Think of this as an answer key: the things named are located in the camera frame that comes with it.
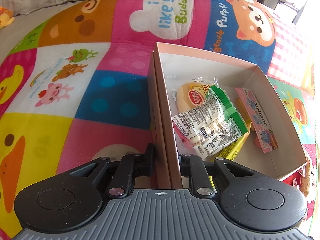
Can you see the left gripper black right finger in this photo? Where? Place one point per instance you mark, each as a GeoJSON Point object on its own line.
{"type": "Point", "coordinates": [192, 167]}

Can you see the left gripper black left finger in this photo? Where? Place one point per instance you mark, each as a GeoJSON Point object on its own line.
{"type": "Point", "coordinates": [130, 167]}

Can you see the pink cardboard box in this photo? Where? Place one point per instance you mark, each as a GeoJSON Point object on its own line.
{"type": "Point", "coordinates": [172, 65]}

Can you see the yellow snack box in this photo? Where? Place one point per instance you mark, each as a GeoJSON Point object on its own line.
{"type": "Point", "coordinates": [231, 151]}

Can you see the green white peanut snack bag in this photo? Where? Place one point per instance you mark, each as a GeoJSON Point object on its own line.
{"type": "Point", "coordinates": [209, 128]}

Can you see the pink Volcano snack packet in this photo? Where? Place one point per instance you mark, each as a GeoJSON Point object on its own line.
{"type": "Point", "coordinates": [265, 135]}

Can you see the round bun in clear wrapper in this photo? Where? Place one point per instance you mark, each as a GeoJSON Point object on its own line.
{"type": "Point", "coordinates": [185, 93]}

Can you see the colourful cartoon patchwork blanket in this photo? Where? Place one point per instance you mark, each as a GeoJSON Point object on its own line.
{"type": "Point", "coordinates": [76, 85]}

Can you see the orange yellow plush toy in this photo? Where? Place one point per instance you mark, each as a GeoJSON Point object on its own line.
{"type": "Point", "coordinates": [6, 17]}

